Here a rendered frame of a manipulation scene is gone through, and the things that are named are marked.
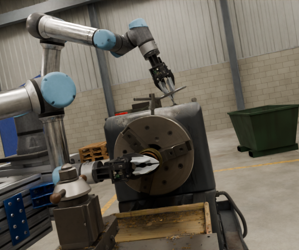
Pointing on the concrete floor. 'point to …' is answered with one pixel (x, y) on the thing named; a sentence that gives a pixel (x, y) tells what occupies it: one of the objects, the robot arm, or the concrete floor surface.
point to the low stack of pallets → (93, 152)
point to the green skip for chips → (266, 129)
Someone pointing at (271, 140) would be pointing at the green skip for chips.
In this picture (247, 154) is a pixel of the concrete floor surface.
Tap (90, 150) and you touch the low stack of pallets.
